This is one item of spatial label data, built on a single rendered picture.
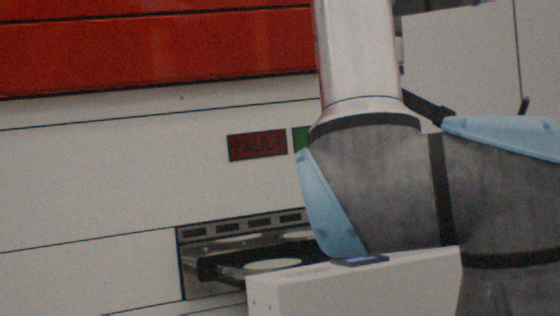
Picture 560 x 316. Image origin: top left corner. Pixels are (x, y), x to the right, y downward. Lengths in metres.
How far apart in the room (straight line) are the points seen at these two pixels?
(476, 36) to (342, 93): 2.95
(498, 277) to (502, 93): 3.04
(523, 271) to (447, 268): 0.34
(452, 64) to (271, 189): 2.09
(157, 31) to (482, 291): 0.92
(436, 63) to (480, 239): 2.88
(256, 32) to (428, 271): 0.68
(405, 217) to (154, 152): 0.88
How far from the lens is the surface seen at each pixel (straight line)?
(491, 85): 4.05
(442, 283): 1.38
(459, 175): 1.04
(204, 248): 1.89
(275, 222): 1.95
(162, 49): 1.82
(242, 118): 1.92
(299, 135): 1.97
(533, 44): 4.18
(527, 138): 1.04
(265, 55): 1.89
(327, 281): 1.30
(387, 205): 1.04
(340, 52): 1.10
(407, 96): 1.64
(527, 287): 1.05
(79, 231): 1.83
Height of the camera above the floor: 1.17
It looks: 3 degrees down
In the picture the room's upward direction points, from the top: 6 degrees counter-clockwise
